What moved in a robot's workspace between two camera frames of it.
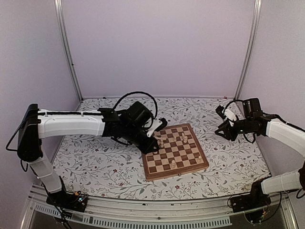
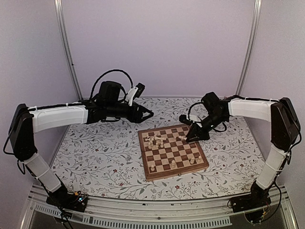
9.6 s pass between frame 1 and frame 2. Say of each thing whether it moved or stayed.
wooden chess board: stayed
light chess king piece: stayed
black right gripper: moved
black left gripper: moved
